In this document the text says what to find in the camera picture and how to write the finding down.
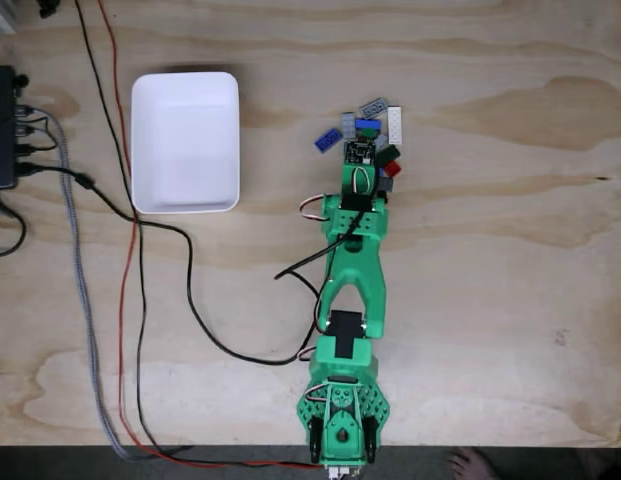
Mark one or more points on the dark grey lego plate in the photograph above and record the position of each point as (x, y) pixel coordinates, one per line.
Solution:
(373, 107)

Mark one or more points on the light grey studded lego brick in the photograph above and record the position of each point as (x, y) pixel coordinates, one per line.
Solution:
(348, 124)

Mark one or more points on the dark green lego brick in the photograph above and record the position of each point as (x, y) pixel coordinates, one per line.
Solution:
(390, 152)

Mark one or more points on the red square lego brick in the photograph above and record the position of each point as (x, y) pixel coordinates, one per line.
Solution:
(394, 169)

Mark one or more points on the light grey smooth lego brick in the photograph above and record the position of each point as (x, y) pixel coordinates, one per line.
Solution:
(381, 141)

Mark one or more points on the black clamp knob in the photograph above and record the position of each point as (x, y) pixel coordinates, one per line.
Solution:
(49, 7)

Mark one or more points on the black round plug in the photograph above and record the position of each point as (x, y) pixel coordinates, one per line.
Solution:
(21, 80)

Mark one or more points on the black camera circuit board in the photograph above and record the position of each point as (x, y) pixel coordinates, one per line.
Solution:
(360, 152)

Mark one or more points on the blue lego plate with studs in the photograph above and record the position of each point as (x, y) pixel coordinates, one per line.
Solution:
(327, 140)

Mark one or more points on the dark grey long lego brick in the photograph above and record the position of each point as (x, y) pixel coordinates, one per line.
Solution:
(386, 185)

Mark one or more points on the black USB hub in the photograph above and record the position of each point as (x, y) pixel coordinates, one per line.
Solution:
(1, 130)

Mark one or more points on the white power supply box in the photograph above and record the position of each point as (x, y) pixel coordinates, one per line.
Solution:
(1, 15)

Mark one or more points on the white plastic bin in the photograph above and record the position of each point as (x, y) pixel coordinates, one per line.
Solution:
(185, 145)

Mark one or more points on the white long lego plate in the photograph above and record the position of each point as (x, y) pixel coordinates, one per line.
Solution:
(395, 125)

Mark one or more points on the person's foot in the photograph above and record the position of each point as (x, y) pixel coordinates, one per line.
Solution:
(467, 462)

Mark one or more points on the small green lego brick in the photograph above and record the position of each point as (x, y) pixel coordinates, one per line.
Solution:
(368, 133)

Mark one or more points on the blue long lego brick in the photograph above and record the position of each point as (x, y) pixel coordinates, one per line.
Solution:
(367, 124)

